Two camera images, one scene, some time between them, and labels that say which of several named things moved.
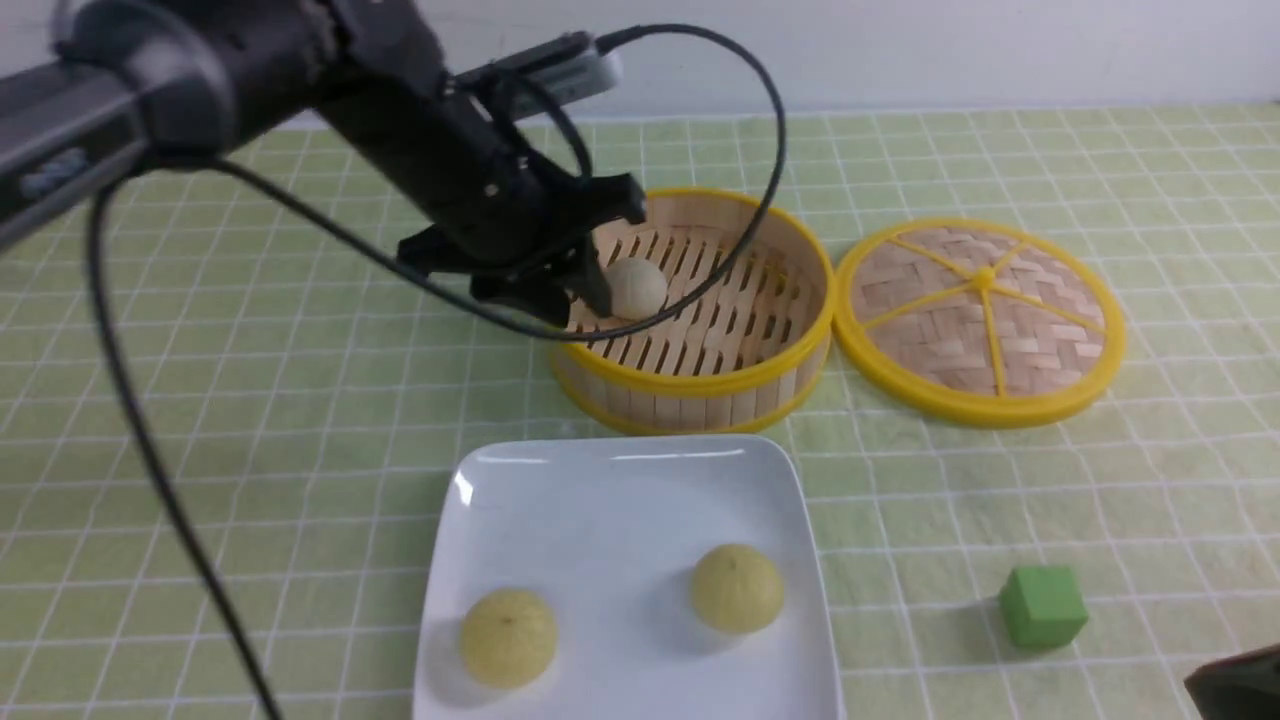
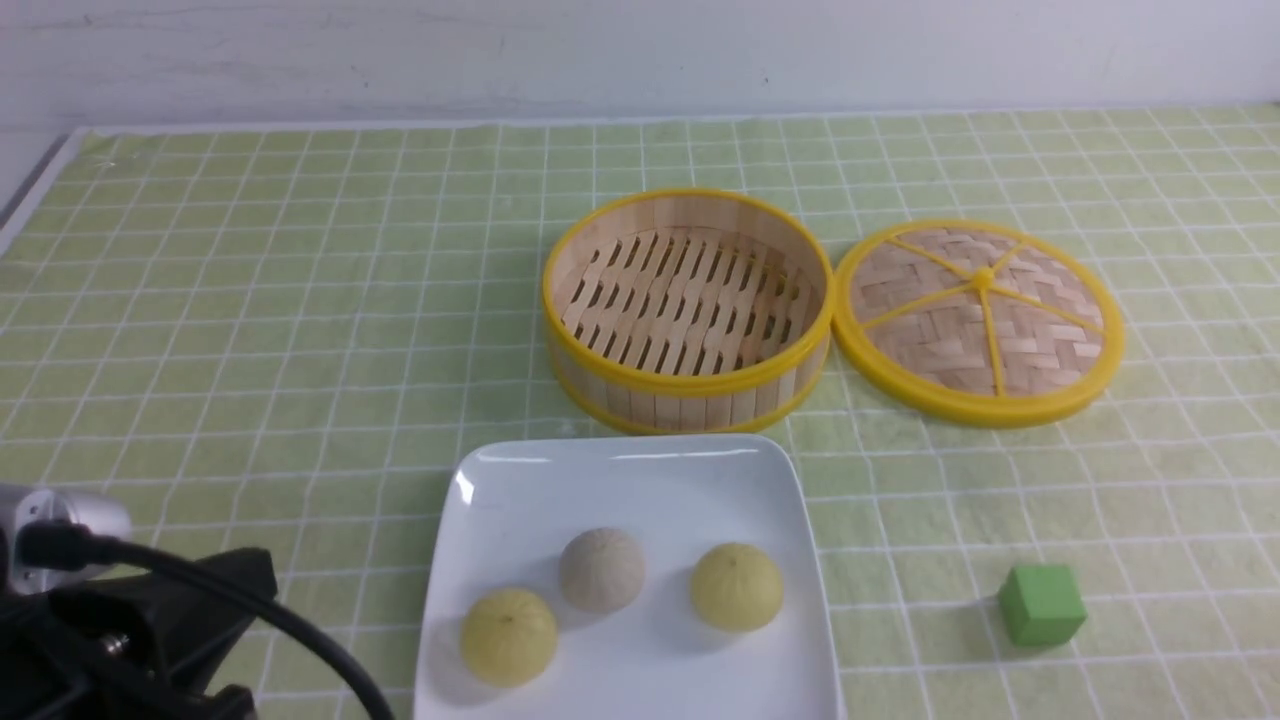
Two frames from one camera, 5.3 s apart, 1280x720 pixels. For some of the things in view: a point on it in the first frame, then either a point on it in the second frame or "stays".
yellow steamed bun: x=737 y=588 stays
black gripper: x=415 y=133 to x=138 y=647
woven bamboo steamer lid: x=977 y=322 stays
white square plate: x=607 y=531 stays
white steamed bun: x=638 y=288 to x=602 y=570
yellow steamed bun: x=508 y=638 stays
